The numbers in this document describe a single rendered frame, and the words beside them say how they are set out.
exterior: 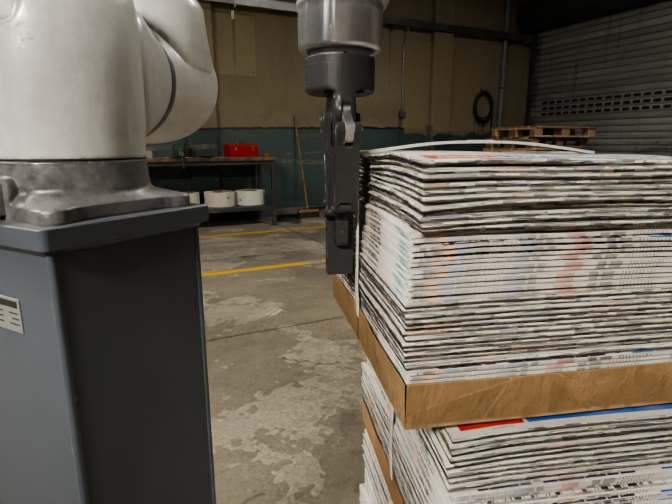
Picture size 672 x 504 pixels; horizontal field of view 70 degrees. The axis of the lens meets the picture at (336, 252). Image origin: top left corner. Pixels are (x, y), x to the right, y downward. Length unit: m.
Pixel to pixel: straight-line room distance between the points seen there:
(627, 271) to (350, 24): 0.34
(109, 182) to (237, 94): 6.60
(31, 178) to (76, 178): 0.04
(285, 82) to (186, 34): 6.64
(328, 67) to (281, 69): 6.85
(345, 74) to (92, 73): 0.24
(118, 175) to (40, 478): 0.34
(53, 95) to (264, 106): 6.72
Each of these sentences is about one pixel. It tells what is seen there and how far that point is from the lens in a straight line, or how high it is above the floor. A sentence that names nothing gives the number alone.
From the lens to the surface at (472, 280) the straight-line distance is 0.40.
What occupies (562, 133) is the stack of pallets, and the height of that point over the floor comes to 1.21.
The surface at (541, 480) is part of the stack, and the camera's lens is 0.52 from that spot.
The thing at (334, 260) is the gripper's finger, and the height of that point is 0.94.
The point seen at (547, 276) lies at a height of 0.96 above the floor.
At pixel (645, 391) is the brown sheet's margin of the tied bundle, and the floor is 0.85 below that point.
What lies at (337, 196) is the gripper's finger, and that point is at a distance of 0.50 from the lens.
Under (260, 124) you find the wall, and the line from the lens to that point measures 7.18.
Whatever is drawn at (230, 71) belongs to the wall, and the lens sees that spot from 7.13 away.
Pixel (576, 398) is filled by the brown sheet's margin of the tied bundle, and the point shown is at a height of 0.85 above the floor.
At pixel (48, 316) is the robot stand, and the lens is 0.53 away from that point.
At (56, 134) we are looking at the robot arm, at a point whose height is 1.08.
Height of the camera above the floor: 1.07
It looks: 13 degrees down
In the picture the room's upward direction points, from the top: straight up
